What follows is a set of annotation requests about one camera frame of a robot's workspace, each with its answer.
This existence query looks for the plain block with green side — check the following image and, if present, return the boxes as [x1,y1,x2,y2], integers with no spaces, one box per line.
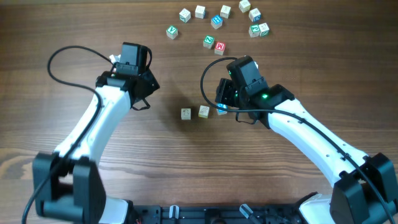
[220,5,231,19]

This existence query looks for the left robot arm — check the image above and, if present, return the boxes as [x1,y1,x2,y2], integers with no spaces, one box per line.
[21,42,160,223]

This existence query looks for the plain block with yellow side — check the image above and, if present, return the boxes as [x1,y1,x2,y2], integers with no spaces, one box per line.
[198,105,210,118]

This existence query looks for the green letter V block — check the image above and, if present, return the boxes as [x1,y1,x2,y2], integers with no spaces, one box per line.
[166,26,178,40]

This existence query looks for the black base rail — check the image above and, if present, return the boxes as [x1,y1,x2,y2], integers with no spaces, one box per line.
[125,204,306,224]

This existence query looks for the block with green drawing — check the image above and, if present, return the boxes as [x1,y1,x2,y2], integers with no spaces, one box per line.
[259,23,270,37]

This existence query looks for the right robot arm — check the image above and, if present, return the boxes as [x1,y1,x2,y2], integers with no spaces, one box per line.
[216,56,397,223]

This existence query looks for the red letter M block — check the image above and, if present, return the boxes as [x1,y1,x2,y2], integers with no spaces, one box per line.
[214,41,226,55]

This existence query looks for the green letter Z block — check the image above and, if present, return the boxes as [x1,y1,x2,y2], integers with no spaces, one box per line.
[203,35,215,49]

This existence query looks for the blue letter H block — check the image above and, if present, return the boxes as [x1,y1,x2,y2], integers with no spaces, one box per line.
[211,15,223,29]

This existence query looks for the block with blue side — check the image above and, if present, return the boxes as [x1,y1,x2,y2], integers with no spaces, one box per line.
[249,8,261,22]

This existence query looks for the green letter J block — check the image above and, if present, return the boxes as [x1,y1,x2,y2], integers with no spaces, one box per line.
[249,24,261,37]

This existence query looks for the plain block with red drawing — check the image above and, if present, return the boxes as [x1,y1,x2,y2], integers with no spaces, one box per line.
[181,108,192,120]

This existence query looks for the plain wooden block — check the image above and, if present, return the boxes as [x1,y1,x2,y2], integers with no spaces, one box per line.
[195,5,206,19]

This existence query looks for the blue letter X block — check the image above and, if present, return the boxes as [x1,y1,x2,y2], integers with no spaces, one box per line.
[216,103,228,116]

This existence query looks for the right black cable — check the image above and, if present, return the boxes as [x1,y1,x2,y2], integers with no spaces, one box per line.
[200,57,397,224]

